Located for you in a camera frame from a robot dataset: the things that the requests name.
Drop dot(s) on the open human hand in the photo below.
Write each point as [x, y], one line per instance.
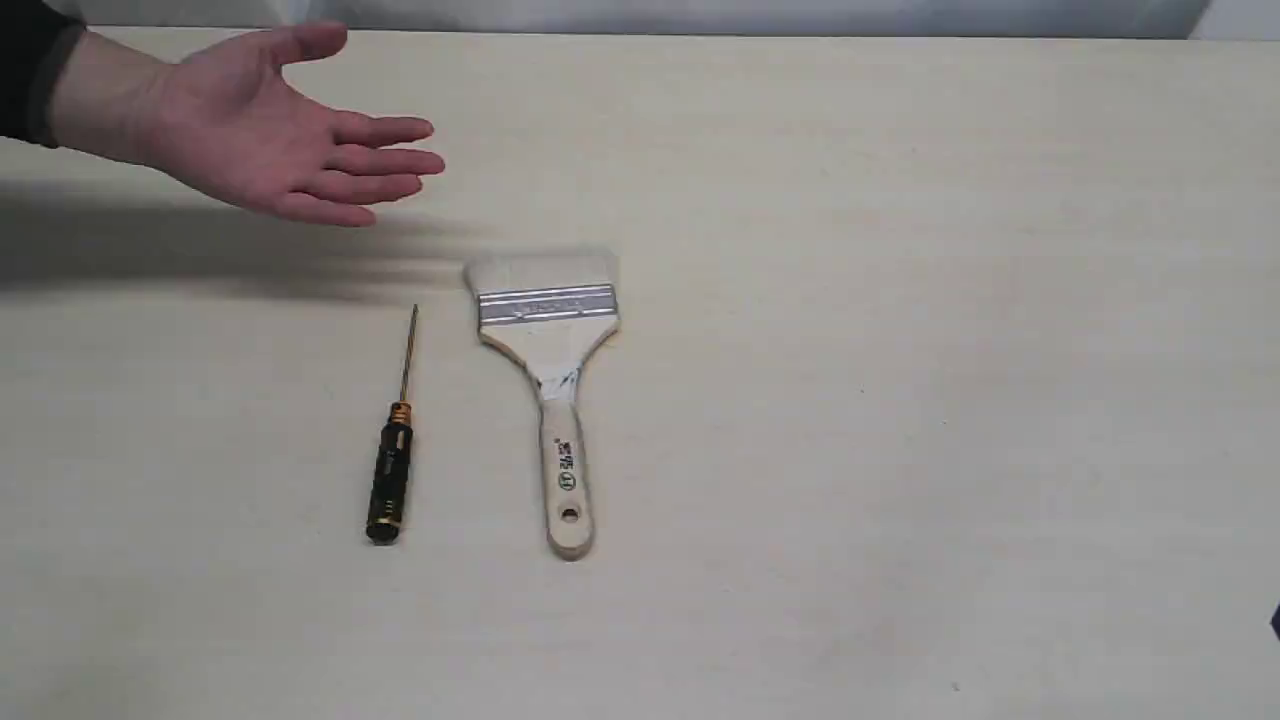
[226, 122]

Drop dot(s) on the black gold handled screwdriver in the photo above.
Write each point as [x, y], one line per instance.
[391, 477]

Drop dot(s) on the black sleeved forearm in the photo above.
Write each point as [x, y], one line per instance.
[63, 85]

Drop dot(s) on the wide wooden paint brush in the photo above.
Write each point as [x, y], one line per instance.
[548, 312]

